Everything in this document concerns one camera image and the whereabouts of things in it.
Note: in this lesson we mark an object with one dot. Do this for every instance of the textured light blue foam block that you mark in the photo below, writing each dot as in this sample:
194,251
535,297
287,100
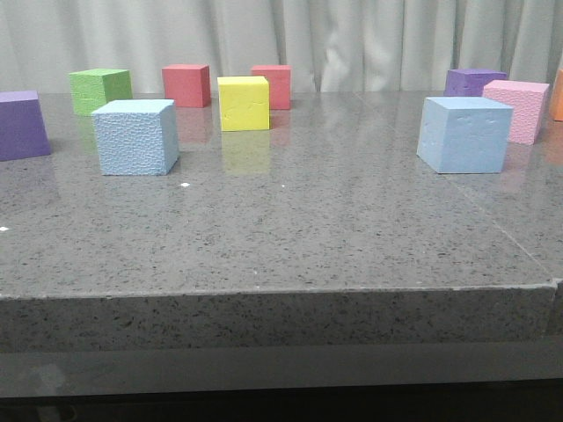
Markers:
136,137

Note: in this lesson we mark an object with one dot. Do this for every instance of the smooth light blue foam block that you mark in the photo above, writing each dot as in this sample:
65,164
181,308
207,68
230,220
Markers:
464,134

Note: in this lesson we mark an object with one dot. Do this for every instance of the red foam block behind yellow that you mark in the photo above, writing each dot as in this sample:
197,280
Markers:
279,78

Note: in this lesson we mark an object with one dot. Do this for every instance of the red foam block left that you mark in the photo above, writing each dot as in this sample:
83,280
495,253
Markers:
187,84

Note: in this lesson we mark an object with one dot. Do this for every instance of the grey curtain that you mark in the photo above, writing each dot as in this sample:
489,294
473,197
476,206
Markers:
330,45

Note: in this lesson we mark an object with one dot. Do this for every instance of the purple foam block right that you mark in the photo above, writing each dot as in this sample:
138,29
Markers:
470,82

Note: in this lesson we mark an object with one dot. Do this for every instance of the purple foam block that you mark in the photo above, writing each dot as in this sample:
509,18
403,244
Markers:
470,82
23,133

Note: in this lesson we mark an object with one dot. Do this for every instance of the green foam block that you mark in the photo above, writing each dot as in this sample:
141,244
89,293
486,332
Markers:
90,89

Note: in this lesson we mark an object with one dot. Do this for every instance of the purple foam block left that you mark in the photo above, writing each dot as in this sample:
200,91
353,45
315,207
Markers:
23,133

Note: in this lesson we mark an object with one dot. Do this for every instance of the pink foam block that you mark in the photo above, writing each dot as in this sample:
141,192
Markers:
528,100

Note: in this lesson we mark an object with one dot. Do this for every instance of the orange foam block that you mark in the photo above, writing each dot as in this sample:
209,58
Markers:
556,104

